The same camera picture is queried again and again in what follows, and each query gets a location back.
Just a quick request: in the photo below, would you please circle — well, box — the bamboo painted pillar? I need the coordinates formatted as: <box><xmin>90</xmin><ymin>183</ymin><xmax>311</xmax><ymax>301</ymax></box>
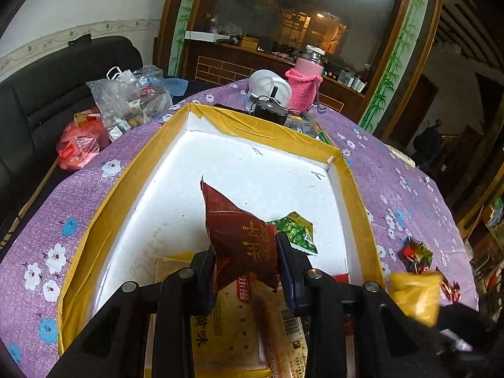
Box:
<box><xmin>167</xmin><ymin>0</ymin><xmax>203</xmax><ymax>77</ymax></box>
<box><xmin>358</xmin><ymin>0</ymin><xmax>434</xmax><ymax>135</ymax></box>

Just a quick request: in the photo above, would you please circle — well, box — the clear plastic bag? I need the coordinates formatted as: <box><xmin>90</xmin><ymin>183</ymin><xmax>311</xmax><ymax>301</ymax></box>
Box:
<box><xmin>86</xmin><ymin>65</ymin><xmax>174</xmax><ymax>135</ymax></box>

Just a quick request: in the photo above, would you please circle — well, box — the red and yellow box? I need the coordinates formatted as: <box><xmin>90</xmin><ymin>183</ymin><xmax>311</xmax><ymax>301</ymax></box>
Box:
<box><xmin>74</xmin><ymin>107</ymin><xmax>102</xmax><ymax>127</ymax></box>

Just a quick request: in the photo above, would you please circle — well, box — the black device with antenna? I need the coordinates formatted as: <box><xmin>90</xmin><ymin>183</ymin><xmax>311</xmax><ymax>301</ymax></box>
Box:
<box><xmin>252</xmin><ymin>86</ymin><xmax>290</xmax><ymax>127</ymax></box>

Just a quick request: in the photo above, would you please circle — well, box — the white helmet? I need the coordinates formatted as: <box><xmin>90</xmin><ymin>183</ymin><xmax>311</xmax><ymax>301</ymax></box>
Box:
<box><xmin>248</xmin><ymin>69</ymin><xmax>293</xmax><ymax>108</ymax></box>

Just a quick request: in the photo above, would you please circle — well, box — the yellow-rimmed white tray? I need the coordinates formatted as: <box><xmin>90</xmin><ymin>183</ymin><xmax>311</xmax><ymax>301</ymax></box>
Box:
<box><xmin>57</xmin><ymin>102</ymin><xmax>388</xmax><ymax>378</ymax></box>

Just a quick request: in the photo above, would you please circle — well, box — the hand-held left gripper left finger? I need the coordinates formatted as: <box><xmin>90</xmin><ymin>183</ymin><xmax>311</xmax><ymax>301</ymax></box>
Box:
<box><xmin>47</xmin><ymin>249</ymin><xmax>217</xmax><ymax>378</ymax></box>

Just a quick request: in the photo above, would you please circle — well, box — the green pea snack packet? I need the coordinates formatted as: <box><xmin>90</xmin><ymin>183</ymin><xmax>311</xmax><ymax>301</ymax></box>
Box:
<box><xmin>268</xmin><ymin>211</ymin><xmax>319</xmax><ymax>256</ymax></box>

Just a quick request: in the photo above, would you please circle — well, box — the dark red snack packet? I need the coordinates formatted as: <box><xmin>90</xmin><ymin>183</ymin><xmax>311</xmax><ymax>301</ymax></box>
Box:
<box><xmin>200</xmin><ymin>179</ymin><xmax>281</xmax><ymax>294</ymax></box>

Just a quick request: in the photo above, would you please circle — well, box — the dark glass partition panel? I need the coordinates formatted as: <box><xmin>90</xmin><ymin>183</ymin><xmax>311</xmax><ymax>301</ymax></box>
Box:
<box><xmin>197</xmin><ymin>0</ymin><xmax>410</xmax><ymax>87</ymax></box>

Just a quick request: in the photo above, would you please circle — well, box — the red candy packet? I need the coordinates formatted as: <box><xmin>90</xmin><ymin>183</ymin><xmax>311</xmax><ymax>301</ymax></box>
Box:
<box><xmin>437</xmin><ymin>270</ymin><xmax>461</xmax><ymax>303</ymax></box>

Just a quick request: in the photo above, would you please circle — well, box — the yellow cracker packet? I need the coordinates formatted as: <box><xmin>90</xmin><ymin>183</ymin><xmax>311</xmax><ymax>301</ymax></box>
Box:
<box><xmin>155</xmin><ymin>254</ymin><xmax>272</xmax><ymax>375</ymax></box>

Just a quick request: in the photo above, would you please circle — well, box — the blue cloth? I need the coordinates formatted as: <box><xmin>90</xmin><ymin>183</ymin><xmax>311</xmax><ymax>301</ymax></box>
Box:
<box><xmin>163</xmin><ymin>77</ymin><xmax>190</xmax><ymax>96</ymax></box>

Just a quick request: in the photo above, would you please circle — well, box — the plain yellow snack packet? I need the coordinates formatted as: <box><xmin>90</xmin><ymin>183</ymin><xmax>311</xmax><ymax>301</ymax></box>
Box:
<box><xmin>388</xmin><ymin>271</ymin><xmax>444</xmax><ymax>327</ymax></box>

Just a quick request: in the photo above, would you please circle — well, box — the white plastic bag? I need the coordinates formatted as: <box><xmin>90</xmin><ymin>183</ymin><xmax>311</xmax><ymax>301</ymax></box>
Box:
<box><xmin>106</xmin><ymin>66</ymin><xmax>136</xmax><ymax>87</ymax></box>

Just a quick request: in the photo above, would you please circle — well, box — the pale oblong packet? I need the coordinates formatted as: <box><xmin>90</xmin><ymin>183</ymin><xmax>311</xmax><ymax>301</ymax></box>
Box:
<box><xmin>388</xmin><ymin>146</ymin><xmax>416</xmax><ymax>168</ymax></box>

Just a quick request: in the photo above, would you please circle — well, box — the black sofa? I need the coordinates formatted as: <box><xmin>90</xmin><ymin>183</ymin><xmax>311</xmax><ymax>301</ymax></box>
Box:
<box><xmin>0</xmin><ymin>35</ymin><xmax>144</xmax><ymax>245</ymax></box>

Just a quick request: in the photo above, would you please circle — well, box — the wooden stick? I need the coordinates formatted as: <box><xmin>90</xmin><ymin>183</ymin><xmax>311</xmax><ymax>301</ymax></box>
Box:
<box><xmin>18</xmin><ymin>161</ymin><xmax>60</xmax><ymax>221</ymax></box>

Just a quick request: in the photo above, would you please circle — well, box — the bottle in pink knitted sleeve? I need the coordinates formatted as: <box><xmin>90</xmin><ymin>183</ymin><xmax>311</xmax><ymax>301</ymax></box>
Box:
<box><xmin>284</xmin><ymin>46</ymin><xmax>325</xmax><ymax>112</ymax></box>

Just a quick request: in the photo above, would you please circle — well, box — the brown and red snack packet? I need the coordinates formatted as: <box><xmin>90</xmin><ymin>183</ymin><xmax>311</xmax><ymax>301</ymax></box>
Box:
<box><xmin>399</xmin><ymin>236</ymin><xmax>434</xmax><ymax>274</ymax></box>

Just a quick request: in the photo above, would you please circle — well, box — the row of small bottles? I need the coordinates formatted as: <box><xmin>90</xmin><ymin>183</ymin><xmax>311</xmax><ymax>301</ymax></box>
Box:
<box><xmin>339</xmin><ymin>72</ymin><xmax>369</xmax><ymax>94</ymax></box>

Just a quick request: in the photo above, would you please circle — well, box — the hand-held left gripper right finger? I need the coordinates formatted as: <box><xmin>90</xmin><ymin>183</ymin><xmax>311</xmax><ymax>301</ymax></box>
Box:
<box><xmin>275</xmin><ymin>232</ymin><xmax>450</xmax><ymax>378</ymax></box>

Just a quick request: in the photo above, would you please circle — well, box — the wooden counter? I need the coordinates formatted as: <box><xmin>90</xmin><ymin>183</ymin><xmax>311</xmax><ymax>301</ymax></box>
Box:
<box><xmin>183</xmin><ymin>39</ymin><xmax>367</xmax><ymax>123</ymax></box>

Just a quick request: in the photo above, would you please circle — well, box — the white flat box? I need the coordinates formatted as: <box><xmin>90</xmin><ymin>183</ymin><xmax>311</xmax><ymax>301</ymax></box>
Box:
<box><xmin>185</xmin><ymin>31</ymin><xmax>229</xmax><ymax>43</ymax></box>

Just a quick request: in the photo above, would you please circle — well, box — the red plastic bag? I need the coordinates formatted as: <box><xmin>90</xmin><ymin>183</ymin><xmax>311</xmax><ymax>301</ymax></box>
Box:
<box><xmin>56</xmin><ymin>120</ymin><xmax>105</xmax><ymax>172</ymax></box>

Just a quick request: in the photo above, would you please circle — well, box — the purple floral tablecloth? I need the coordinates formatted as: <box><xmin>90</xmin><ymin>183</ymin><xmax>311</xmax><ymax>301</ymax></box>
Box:
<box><xmin>0</xmin><ymin>77</ymin><xmax>481</xmax><ymax>378</ymax></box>

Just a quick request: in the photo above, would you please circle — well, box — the dark wooden door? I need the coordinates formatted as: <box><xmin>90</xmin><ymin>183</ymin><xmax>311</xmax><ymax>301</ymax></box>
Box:
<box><xmin>394</xmin><ymin>73</ymin><xmax>439</xmax><ymax>154</ymax></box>

